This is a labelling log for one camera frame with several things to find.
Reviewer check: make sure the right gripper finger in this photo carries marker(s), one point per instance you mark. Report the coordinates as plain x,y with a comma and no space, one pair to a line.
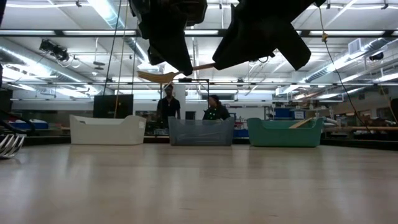
280,46
239,31

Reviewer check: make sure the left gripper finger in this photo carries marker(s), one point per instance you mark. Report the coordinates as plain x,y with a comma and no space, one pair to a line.
183,53
161,49

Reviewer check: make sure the wooden spatula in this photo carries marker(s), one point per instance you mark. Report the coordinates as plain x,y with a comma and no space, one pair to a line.
155,77

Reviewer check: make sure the gold fork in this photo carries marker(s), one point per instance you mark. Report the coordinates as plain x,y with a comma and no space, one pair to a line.
300,123

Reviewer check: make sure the fluorescent ceiling light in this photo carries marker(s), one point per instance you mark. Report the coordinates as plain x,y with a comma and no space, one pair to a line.
28,32
93,32
202,32
348,32

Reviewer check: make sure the standing person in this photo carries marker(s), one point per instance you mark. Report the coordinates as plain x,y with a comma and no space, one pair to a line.
168,109

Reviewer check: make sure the blue storage bin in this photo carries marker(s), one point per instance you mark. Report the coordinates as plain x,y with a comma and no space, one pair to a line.
283,113
28,125

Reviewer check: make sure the seated person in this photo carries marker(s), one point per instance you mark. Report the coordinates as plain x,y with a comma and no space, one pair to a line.
216,112

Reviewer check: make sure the grey ceiling vent box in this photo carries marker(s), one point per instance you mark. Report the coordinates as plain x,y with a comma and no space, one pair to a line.
356,46

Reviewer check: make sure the black panel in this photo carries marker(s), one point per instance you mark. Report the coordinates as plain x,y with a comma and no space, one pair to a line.
109,105

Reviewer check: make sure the grey translucent plastic bin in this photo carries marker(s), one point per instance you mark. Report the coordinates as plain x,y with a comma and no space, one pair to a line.
200,133

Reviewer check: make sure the teal plastic bin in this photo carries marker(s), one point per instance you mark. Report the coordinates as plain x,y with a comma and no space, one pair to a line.
283,137

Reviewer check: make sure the small black ceiling box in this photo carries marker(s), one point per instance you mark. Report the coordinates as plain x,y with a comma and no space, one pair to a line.
376,56

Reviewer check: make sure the white plastic bin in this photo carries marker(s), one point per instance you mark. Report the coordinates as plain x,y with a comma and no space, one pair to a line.
105,130

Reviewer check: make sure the black ceiling-mounted device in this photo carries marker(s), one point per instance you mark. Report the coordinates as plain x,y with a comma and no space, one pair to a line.
54,49

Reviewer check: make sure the long wooden beam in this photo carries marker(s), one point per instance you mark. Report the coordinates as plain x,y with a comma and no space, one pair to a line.
357,127

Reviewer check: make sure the black metal table frame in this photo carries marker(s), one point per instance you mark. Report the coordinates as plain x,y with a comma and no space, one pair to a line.
46,140

